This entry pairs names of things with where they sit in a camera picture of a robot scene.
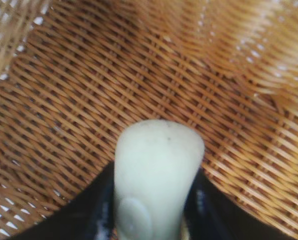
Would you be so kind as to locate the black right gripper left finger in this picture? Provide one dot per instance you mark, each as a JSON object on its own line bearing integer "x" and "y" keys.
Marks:
{"x": 89, "y": 212}

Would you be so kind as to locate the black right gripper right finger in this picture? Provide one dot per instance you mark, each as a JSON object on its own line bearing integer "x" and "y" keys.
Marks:
{"x": 219, "y": 217}

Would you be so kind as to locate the pale yellow egg yolk pastry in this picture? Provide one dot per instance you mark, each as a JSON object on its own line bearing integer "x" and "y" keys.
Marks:
{"x": 159, "y": 170}

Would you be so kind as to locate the brown woven wicker basket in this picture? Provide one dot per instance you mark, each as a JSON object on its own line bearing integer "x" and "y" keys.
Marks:
{"x": 139, "y": 75}

